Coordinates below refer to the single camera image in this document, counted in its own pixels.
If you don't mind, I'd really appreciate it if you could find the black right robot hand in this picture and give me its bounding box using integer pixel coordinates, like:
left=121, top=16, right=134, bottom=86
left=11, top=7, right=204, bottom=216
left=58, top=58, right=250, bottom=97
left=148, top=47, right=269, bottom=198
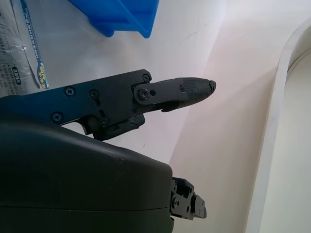
left=0, top=69, right=217, bottom=233

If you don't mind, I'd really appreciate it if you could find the blue plastic tray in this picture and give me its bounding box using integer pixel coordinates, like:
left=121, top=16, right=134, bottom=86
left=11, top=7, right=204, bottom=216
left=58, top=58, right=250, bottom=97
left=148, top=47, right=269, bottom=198
left=68, top=0, right=159, bottom=39

